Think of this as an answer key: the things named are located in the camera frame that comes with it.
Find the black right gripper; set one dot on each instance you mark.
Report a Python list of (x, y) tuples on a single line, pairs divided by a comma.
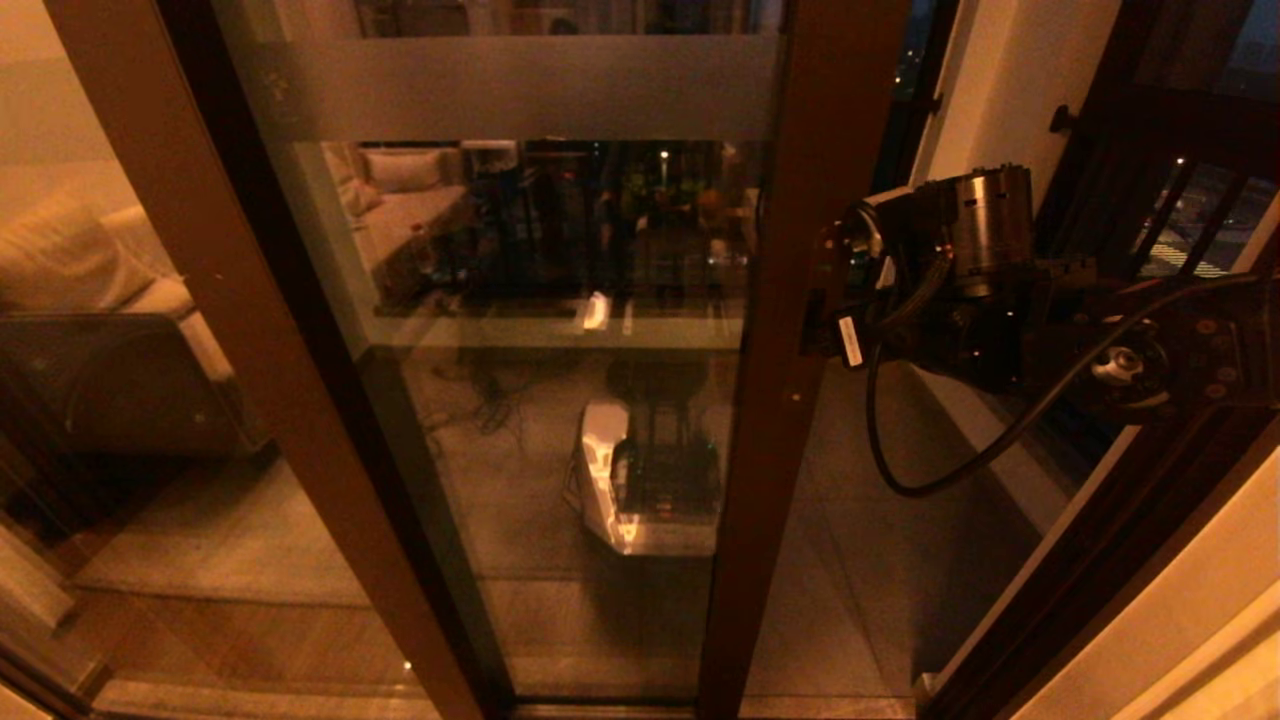
[(870, 335)]

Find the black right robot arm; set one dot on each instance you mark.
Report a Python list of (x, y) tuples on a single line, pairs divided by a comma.
[(1150, 340)]

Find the black metal balcony railing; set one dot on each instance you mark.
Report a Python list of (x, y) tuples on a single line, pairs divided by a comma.
[(915, 100), (1180, 130)]

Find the dark brown door jamb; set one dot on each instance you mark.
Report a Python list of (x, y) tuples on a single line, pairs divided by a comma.
[(1150, 520)]

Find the front-load washing machine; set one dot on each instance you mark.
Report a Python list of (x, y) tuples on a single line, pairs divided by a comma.
[(130, 400)]

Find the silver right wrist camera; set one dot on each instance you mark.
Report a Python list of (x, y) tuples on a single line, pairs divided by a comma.
[(875, 220)]

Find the fixed glass door brown frame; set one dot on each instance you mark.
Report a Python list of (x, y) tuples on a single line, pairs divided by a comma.
[(230, 300)]

